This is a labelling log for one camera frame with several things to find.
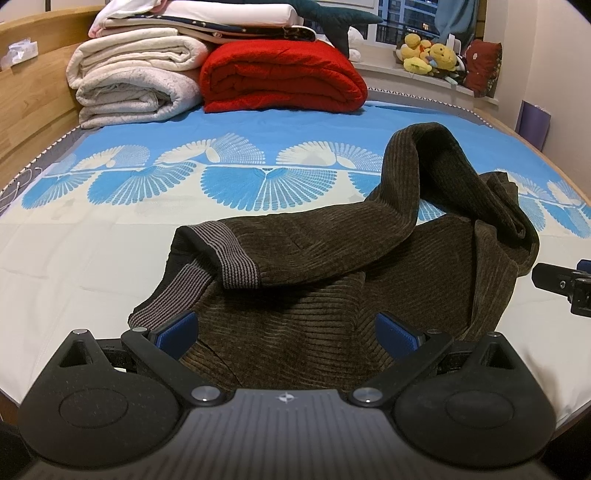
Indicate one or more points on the white folded quilt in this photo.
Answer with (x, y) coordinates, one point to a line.
(136, 95)

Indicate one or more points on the purple paper bag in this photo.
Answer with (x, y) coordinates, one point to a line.
(533, 124)

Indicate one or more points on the dark teal shark plush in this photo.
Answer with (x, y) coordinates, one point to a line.
(334, 21)

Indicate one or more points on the wooden bed headboard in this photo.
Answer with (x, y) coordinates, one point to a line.
(37, 106)

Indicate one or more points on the dark red cushion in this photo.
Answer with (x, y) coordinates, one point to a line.
(483, 66)

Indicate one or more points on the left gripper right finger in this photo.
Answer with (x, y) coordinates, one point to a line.
(466, 404)

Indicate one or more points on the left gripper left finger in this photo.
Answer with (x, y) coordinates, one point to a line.
(111, 401)

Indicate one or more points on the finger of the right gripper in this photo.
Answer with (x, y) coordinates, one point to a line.
(574, 284)

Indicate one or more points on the stacked white pillows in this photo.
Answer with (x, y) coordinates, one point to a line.
(245, 15)

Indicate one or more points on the dark brown corduroy pants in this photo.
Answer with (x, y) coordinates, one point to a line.
(289, 301)

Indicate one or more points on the blue white patterned bedsheet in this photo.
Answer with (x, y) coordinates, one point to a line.
(87, 224)

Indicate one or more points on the cream folded blanket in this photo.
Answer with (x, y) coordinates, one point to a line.
(163, 48)

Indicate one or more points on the red folded blanket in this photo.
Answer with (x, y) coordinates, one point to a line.
(275, 74)

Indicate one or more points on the yellow plush toy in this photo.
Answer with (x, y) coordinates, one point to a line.
(421, 56)

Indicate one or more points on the blue curtain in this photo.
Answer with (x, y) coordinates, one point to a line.
(457, 17)

